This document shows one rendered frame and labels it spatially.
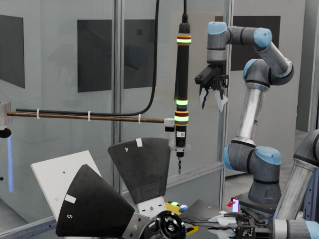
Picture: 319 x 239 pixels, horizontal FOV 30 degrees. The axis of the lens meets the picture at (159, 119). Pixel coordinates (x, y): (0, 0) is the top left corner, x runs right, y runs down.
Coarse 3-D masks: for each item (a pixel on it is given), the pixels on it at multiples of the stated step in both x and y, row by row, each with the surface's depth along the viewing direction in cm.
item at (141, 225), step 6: (132, 216) 186; (138, 216) 186; (144, 216) 187; (132, 222) 186; (138, 222) 187; (144, 222) 188; (126, 228) 186; (132, 228) 187; (138, 228) 188; (144, 228) 188; (126, 234) 187; (138, 234) 188
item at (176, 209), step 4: (168, 204) 250; (172, 204) 251; (168, 208) 246; (172, 208) 246; (176, 208) 246; (180, 208) 246; (176, 212) 242; (180, 212) 242; (196, 228) 245; (188, 232) 242; (192, 232) 244
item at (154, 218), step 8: (160, 216) 187; (168, 216) 190; (176, 216) 191; (160, 224) 186; (168, 224) 188; (176, 224) 190; (184, 224) 192; (144, 232) 188; (152, 232) 185; (160, 232) 183; (168, 232) 186; (176, 232) 188; (184, 232) 189
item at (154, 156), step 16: (128, 144) 206; (144, 144) 206; (160, 144) 207; (128, 160) 203; (144, 160) 203; (160, 160) 204; (128, 176) 201; (144, 176) 200; (160, 176) 200; (144, 192) 198; (160, 192) 197
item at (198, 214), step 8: (200, 200) 222; (192, 208) 215; (200, 208) 215; (216, 208) 218; (184, 216) 206; (192, 216) 206; (200, 216) 207; (208, 216) 208; (192, 224) 198; (200, 224) 199; (208, 224) 201; (216, 224) 203; (232, 224) 208
